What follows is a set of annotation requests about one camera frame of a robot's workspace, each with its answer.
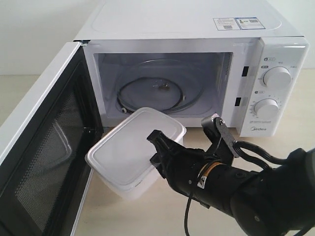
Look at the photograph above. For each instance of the white microwave oven body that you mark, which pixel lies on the white microwave oven body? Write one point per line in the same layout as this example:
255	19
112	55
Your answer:
122	33

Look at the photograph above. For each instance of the white control knob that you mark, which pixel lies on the white control knob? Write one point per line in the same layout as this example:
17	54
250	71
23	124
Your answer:
266	108
277	78

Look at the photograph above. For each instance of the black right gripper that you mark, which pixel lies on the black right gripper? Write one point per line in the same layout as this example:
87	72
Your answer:
175	163

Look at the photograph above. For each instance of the upper white control knob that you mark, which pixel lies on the upper white control knob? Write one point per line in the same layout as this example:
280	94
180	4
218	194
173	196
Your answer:
277	78

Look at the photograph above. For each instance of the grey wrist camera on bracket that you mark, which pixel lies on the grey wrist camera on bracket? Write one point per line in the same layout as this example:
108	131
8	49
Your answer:
219	135

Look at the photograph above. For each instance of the white microwave door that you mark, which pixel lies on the white microwave door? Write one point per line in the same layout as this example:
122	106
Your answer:
44	176

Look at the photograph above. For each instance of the lower white control knob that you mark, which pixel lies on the lower white control knob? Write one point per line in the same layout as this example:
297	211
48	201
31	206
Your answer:
266	108

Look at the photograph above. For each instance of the white lidded plastic container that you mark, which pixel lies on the white lidded plastic container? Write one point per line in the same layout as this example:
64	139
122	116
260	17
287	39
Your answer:
122	157

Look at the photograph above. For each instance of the glass turntable plate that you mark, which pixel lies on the glass turntable plate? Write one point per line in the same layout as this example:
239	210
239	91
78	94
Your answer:
167	85

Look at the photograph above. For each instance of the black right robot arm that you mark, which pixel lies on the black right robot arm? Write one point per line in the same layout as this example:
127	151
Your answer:
271	202

